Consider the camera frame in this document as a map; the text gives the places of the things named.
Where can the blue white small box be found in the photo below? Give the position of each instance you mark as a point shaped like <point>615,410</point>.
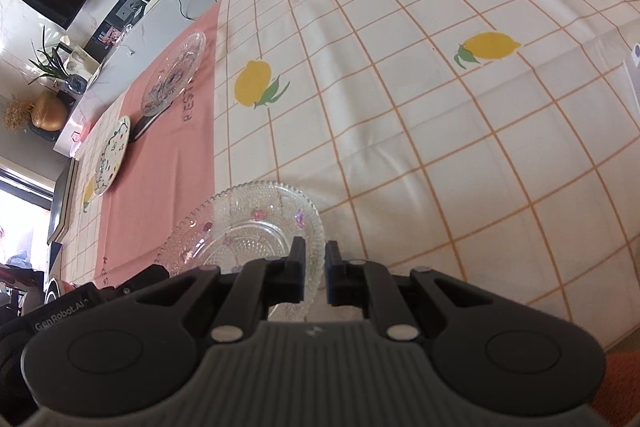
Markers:
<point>56,288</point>

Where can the checked lemon tablecloth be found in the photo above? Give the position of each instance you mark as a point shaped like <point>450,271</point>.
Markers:
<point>495,140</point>

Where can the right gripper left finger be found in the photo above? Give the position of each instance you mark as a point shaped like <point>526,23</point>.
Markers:
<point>261,284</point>

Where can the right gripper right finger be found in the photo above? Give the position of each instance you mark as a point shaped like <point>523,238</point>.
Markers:
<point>368,286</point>

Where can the white fruity ceramic plate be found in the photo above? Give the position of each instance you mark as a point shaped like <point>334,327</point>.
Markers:
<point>111,156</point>

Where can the black notebook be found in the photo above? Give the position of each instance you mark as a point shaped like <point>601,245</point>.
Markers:
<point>63,187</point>

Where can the green plant in glass vase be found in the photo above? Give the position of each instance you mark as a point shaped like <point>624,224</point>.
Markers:
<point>51,65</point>

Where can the golden brown vase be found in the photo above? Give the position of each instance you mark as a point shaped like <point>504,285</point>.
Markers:
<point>48,112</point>

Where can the clear glass patterned plate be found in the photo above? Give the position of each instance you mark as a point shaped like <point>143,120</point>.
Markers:
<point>173,74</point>

